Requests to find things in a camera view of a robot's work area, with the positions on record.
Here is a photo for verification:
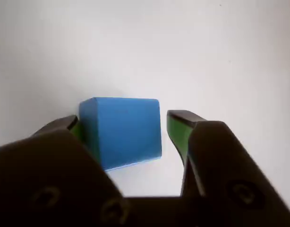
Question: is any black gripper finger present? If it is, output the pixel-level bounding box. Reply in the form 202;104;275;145
0;115;136;227
167;109;290;227

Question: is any blue lego block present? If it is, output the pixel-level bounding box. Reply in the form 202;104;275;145
78;96;163;172

